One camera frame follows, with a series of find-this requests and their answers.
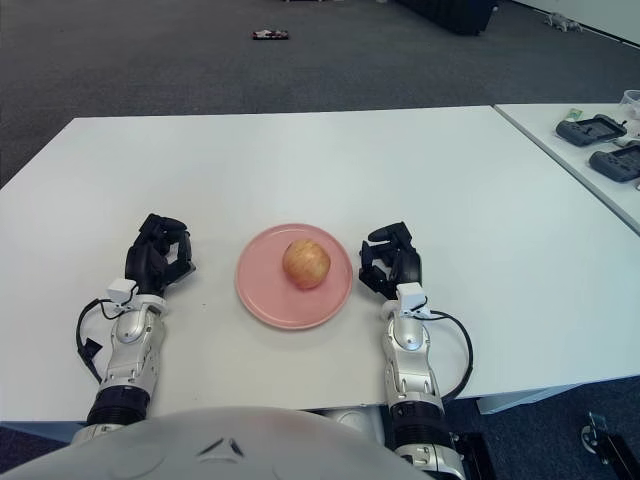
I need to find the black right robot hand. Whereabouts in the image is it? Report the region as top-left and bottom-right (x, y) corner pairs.
(357, 221), (424, 301)

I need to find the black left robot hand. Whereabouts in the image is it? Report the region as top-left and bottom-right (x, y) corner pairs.
(123, 213), (198, 296)

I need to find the red yellow apple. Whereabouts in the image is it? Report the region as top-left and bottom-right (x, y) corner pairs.
(282, 238), (332, 291)

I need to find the pink round plate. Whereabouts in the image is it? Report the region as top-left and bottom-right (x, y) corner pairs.
(235, 223), (354, 331)

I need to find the black robot stand plate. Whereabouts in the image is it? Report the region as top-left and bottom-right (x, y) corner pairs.
(447, 432), (497, 480)

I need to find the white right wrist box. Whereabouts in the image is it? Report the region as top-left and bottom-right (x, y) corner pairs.
(395, 282), (427, 317)

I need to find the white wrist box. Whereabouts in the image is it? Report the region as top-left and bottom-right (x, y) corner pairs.
(395, 282), (427, 317)
(107, 279), (139, 306)

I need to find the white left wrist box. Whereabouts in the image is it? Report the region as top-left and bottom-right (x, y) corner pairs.
(107, 279), (139, 306)

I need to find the grey robot torso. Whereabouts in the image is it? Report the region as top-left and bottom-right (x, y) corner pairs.
(0, 405), (426, 480)

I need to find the dark grey handheld controller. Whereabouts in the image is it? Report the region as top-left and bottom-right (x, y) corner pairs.
(588, 144), (640, 183)
(554, 114), (628, 147)

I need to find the black cabinet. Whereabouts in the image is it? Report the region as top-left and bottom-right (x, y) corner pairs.
(394, 0), (499, 37)

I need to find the grey toy on floor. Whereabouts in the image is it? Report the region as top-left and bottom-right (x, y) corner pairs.
(544, 12), (585, 31)

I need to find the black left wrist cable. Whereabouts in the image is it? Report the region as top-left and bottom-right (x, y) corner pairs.
(75, 297), (136, 384)

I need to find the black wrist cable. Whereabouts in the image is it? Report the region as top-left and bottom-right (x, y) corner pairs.
(75, 297), (136, 384)
(422, 309), (474, 401)

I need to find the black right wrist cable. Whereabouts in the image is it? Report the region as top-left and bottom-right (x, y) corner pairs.
(422, 309), (474, 401)

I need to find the black caster frame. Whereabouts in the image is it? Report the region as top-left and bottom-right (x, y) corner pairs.
(580, 412), (640, 480)

